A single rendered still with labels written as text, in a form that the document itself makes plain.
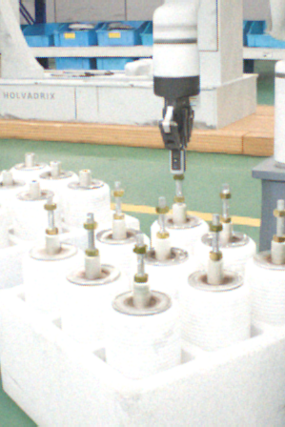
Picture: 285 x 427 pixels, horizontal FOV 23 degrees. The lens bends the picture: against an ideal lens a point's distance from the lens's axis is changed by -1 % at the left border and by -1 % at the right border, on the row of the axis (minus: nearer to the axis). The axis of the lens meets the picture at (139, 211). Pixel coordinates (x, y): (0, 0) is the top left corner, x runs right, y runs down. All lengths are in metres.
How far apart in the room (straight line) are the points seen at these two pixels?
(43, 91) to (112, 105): 0.38
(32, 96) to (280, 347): 2.62
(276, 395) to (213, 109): 2.12
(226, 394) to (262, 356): 0.07
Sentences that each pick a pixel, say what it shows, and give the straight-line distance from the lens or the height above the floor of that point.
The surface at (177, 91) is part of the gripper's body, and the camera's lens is 1.11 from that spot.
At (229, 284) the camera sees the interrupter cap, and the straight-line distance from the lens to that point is 0.93.
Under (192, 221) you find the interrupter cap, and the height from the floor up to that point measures 0.25.
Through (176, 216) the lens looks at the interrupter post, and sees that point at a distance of 1.18.
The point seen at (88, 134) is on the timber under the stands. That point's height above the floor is 0.04.
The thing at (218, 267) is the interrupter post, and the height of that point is 0.27.
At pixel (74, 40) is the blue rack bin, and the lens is 6.39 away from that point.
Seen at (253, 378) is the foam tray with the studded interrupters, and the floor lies 0.14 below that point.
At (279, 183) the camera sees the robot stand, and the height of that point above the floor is 0.28.
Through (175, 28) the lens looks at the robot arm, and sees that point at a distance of 1.10.
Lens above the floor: 0.61
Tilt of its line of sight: 17 degrees down
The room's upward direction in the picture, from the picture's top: 2 degrees counter-clockwise
